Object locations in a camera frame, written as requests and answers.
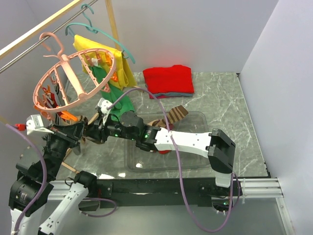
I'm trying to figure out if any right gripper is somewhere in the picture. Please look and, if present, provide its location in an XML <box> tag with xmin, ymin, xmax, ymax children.
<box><xmin>83</xmin><ymin>113</ymin><xmax>137</xmax><ymax>143</ymax></box>

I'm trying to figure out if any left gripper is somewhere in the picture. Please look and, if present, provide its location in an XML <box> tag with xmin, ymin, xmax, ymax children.
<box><xmin>43</xmin><ymin>119</ymin><xmax>86</xmax><ymax>177</ymax></box>

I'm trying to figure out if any red christmas sock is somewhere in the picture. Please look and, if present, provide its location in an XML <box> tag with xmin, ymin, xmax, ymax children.
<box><xmin>159</xmin><ymin>123</ymin><xmax>175</xmax><ymax>154</ymax></box>

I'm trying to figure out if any brown striped sock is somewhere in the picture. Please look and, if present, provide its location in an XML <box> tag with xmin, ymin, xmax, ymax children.
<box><xmin>166</xmin><ymin>105</ymin><xmax>189</xmax><ymax>130</ymax></box>

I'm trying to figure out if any purple striped beige sock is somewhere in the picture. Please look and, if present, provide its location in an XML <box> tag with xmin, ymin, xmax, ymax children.
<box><xmin>148</xmin><ymin>119</ymin><xmax>166</xmax><ymax>128</ymax></box>

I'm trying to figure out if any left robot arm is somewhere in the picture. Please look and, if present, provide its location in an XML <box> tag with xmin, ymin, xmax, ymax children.
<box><xmin>9</xmin><ymin>121</ymin><xmax>98</xmax><ymax>235</ymax></box>

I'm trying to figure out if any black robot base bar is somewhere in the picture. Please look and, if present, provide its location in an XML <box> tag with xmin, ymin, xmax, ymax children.
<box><xmin>88</xmin><ymin>178</ymin><xmax>230</xmax><ymax>207</ymax></box>

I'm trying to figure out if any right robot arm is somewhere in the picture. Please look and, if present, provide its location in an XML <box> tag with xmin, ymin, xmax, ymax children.
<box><xmin>84</xmin><ymin>111</ymin><xmax>236</xmax><ymax>195</ymax></box>

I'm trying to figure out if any pink round clip hanger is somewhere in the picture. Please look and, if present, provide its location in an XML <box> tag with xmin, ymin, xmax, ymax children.
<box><xmin>33</xmin><ymin>32</ymin><xmax>116</xmax><ymax>121</ymax></box>

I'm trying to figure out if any teal plastic hanger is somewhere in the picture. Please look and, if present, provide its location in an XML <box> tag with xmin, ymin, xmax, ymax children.
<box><xmin>65</xmin><ymin>12</ymin><xmax>136</xmax><ymax>64</ymax></box>

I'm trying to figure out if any green cloth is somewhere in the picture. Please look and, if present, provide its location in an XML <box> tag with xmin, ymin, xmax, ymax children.
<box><xmin>91</xmin><ymin>66</ymin><xmax>135</xmax><ymax>118</ymax></box>

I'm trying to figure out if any clear plastic tray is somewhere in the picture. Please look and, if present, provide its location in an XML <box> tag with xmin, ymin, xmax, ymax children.
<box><xmin>124</xmin><ymin>111</ymin><xmax>210</xmax><ymax>173</ymax></box>

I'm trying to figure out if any yellow cloth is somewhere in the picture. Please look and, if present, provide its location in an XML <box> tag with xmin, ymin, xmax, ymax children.
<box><xmin>73</xmin><ymin>35</ymin><xmax>137</xmax><ymax>90</ymax></box>

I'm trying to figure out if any grey folded shirt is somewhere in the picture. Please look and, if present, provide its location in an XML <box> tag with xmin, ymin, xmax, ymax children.
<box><xmin>146</xmin><ymin>84</ymin><xmax>194</xmax><ymax>98</ymax></box>

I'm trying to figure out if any red folded shirt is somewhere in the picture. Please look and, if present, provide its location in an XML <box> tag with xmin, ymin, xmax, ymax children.
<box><xmin>143</xmin><ymin>65</ymin><xmax>194</xmax><ymax>94</ymax></box>

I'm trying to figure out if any metal hanging rod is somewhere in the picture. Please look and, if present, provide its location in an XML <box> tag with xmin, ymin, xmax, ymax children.
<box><xmin>0</xmin><ymin>0</ymin><xmax>99</xmax><ymax>74</ymax></box>

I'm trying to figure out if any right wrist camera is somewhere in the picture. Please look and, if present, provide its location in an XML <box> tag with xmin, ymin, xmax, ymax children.
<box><xmin>96</xmin><ymin>98</ymin><xmax>113</xmax><ymax>125</ymax></box>

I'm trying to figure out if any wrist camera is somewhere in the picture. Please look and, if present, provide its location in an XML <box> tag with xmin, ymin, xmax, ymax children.
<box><xmin>13</xmin><ymin>114</ymin><xmax>54</xmax><ymax>135</ymax></box>
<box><xmin>96</xmin><ymin>98</ymin><xmax>113</xmax><ymax>125</ymax></box>

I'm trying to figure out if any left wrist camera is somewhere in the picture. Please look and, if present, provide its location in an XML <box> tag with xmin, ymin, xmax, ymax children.
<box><xmin>13</xmin><ymin>114</ymin><xmax>54</xmax><ymax>135</ymax></box>

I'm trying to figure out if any wooden clothes rack frame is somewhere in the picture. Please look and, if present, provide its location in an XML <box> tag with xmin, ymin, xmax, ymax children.
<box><xmin>0</xmin><ymin>0</ymin><xmax>145</xmax><ymax>174</ymax></box>

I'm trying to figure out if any aluminium rail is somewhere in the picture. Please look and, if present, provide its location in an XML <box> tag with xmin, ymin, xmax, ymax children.
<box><xmin>48</xmin><ymin>178</ymin><xmax>284</xmax><ymax>201</ymax></box>

